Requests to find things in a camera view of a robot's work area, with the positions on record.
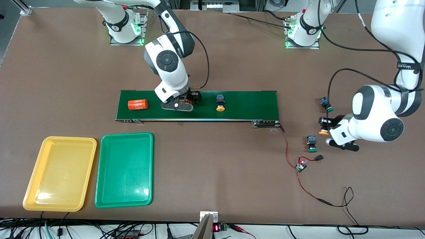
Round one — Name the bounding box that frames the red black wire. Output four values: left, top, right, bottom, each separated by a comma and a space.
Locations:
280, 125, 322, 201

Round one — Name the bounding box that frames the green conveyor belt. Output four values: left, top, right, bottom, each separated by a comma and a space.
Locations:
115, 90, 283, 128

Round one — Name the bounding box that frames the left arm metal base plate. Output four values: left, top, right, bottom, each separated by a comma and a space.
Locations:
285, 15, 321, 49

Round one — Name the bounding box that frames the thin black power cable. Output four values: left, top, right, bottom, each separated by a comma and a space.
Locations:
317, 187, 361, 227

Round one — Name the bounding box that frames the green cap push button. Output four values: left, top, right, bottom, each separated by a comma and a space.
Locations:
306, 135, 318, 153
319, 97, 334, 113

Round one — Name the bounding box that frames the black red power strip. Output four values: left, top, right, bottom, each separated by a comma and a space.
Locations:
113, 229, 141, 239

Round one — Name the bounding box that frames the green plastic tray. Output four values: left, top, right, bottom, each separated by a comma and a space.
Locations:
95, 132, 154, 209

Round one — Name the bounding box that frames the yellow plastic tray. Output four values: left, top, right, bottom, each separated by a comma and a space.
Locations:
23, 136, 97, 212

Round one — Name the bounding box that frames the thin black base cable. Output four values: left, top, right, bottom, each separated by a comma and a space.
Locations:
229, 13, 289, 30

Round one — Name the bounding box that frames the aluminium frame post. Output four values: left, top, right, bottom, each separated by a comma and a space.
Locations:
330, 0, 347, 14
13, 0, 33, 16

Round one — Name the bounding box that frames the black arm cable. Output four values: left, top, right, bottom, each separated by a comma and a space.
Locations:
317, 0, 425, 118
159, 0, 210, 90

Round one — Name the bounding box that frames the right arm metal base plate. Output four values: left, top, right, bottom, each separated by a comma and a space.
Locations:
110, 10, 148, 46

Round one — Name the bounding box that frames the silver control box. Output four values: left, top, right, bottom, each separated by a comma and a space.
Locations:
191, 0, 239, 14

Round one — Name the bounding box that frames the thick black base cable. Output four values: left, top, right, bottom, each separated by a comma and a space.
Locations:
264, 9, 294, 24

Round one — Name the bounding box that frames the red clip lead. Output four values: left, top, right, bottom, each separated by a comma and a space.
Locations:
229, 224, 256, 239

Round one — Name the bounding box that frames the grey camera mount bar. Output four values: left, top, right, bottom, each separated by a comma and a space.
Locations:
191, 211, 219, 239

